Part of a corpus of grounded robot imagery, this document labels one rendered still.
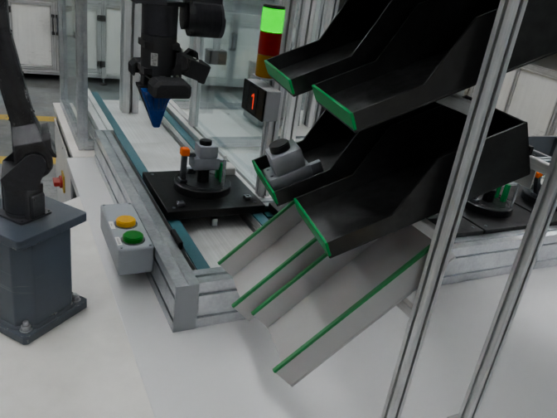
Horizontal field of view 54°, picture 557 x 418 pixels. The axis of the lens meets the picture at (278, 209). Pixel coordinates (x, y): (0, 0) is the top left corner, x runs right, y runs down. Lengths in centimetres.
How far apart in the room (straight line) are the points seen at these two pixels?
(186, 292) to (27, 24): 551
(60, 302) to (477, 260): 94
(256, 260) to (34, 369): 40
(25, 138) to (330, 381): 64
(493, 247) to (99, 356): 93
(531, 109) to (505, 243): 491
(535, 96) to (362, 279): 557
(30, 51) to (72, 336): 549
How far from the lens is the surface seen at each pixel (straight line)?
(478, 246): 139
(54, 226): 97
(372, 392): 100
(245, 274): 96
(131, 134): 189
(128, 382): 96
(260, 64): 127
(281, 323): 85
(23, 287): 101
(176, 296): 100
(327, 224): 73
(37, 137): 94
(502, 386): 113
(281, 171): 79
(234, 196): 134
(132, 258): 112
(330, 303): 81
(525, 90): 642
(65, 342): 104
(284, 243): 94
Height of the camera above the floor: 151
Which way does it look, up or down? 24 degrees down
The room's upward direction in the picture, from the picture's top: 9 degrees clockwise
